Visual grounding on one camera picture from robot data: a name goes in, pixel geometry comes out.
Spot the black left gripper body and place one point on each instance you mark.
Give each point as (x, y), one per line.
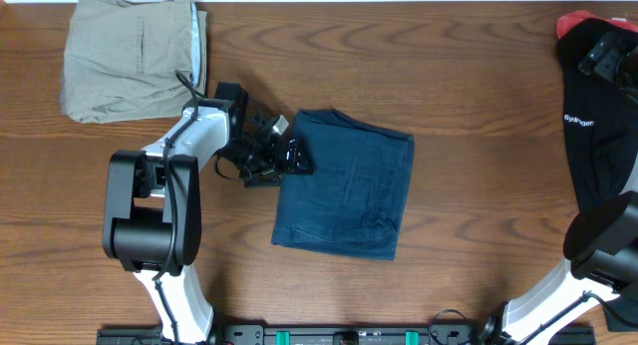
(257, 158)

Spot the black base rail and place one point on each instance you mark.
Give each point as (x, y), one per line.
(259, 335)

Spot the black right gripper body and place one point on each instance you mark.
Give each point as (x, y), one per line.
(619, 58)

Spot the red garment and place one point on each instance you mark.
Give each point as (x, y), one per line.
(567, 22)

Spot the folded khaki trousers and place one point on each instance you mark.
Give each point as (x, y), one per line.
(126, 62)

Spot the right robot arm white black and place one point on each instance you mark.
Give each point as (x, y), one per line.
(599, 262)

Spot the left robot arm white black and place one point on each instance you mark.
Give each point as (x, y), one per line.
(152, 219)

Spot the black Sydrogen shirt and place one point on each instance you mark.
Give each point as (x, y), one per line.
(599, 121)

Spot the dark blue trousers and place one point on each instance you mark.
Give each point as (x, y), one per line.
(354, 201)

